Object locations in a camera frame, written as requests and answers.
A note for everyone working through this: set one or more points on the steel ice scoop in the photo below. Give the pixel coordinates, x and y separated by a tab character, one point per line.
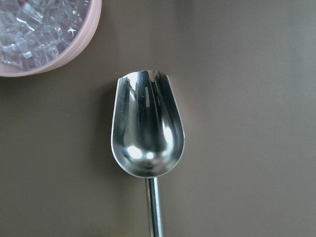
147	136

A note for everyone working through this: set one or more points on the clear ice cubes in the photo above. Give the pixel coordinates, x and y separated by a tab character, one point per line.
35	32

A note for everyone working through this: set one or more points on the pink bowl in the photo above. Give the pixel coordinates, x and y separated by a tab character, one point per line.
80	42

